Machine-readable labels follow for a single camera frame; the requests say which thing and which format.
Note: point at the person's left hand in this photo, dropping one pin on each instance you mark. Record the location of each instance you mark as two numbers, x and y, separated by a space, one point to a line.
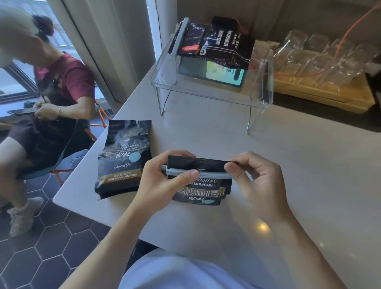
154 190

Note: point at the person's right hand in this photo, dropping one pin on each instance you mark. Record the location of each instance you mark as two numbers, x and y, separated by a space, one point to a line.
265 190

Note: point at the light blue sealing clip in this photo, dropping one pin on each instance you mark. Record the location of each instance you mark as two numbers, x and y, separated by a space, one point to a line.
208 173
180 35

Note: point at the clear acrylic stand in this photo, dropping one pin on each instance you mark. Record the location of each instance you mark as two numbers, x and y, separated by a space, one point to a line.
208 90

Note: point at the person's right forearm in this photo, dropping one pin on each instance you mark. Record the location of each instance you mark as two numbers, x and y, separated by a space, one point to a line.
309 256

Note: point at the person's left forearm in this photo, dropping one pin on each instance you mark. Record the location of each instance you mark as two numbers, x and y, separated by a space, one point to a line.
107 250

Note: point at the person's white shirt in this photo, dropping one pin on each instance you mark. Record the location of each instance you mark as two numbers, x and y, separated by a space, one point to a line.
178 274

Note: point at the folding chair with orange legs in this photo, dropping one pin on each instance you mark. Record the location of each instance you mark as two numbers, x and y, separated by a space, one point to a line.
47 172

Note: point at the wooden tray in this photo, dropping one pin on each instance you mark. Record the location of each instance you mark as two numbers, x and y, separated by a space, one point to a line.
333 96

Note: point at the dark tablet with lit screen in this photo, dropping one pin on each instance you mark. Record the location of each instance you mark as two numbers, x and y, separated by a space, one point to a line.
220 73

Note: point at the group of clear drinking glasses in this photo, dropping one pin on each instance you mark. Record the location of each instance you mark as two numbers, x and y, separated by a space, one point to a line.
315 62

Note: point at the black coffee bags on stand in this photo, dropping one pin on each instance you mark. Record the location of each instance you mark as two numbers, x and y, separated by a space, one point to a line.
262 46

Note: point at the black appliance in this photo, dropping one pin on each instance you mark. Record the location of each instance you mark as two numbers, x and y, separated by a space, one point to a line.
375 89

